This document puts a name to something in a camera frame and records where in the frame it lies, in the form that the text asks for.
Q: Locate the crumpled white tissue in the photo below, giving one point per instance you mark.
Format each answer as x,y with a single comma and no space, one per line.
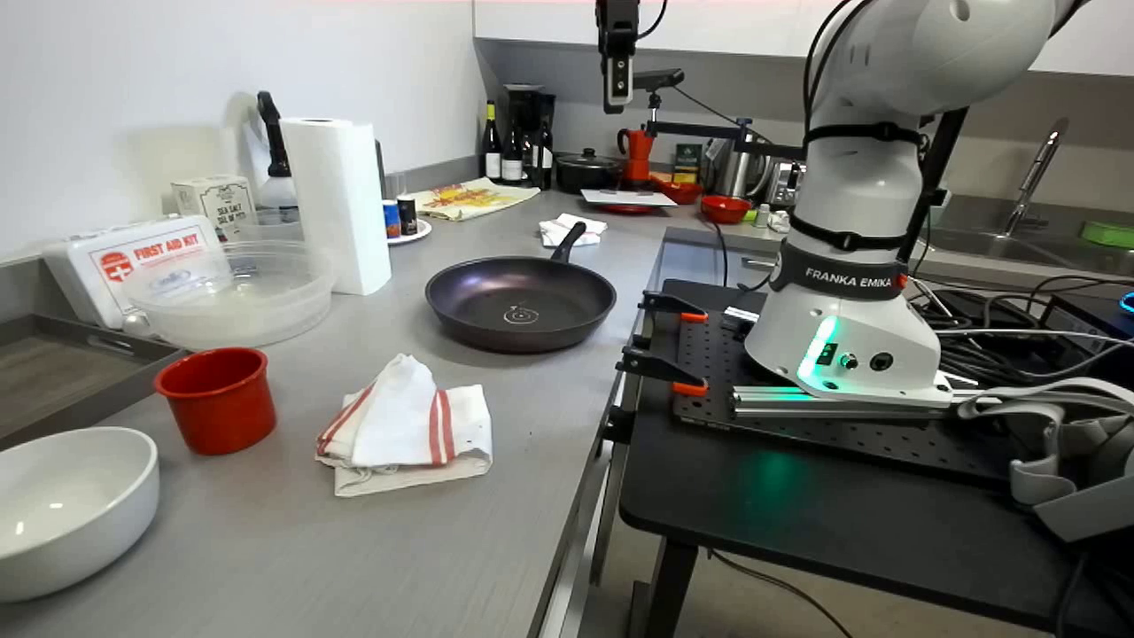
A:
554,231

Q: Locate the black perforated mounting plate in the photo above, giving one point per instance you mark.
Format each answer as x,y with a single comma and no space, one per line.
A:
743,396

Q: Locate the white red-striped tea towel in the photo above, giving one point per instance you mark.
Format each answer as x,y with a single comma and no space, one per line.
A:
404,430

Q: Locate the red kettle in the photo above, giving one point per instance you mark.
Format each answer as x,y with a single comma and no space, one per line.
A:
637,146

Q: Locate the clear plastic container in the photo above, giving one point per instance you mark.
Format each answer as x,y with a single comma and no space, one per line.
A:
244,296

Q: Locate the steel sink faucet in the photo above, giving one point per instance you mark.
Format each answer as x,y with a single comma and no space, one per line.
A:
1031,178

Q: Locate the yellow patterned cloth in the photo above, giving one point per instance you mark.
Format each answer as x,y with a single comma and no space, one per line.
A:
468,200

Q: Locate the black coffee machine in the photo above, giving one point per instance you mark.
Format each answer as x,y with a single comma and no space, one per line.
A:
530,114

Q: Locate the black side table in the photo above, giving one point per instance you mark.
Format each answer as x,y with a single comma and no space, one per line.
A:
925,513

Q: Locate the spray bottle black trigger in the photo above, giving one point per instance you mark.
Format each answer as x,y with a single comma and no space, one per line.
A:
276,202

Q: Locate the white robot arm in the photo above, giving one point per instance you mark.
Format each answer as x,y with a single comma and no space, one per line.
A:
838,321

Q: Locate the white wall socket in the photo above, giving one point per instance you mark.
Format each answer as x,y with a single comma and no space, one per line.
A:
220,200

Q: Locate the red plastic cup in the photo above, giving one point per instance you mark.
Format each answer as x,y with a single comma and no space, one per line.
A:
220,396

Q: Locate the white round plate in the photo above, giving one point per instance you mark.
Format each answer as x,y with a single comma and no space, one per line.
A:
419,231

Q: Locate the orange black clamp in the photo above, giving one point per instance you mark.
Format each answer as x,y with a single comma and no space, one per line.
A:
665,369
667,302

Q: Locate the white first aid kit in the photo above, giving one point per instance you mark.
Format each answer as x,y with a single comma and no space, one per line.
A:
94,268

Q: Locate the dark wine bottle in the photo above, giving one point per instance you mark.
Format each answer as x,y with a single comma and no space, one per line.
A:
489,142

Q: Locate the white paper towel roll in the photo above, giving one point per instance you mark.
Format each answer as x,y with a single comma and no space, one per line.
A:
342,200

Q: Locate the red small bowl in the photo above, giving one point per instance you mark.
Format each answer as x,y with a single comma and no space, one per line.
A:
723,207

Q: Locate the dark metal tray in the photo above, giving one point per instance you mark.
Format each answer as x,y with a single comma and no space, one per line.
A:
59,372

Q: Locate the dark frying pan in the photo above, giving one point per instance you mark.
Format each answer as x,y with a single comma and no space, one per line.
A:
523,306

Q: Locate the white ceramic bowl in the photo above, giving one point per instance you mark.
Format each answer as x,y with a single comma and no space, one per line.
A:
71,504

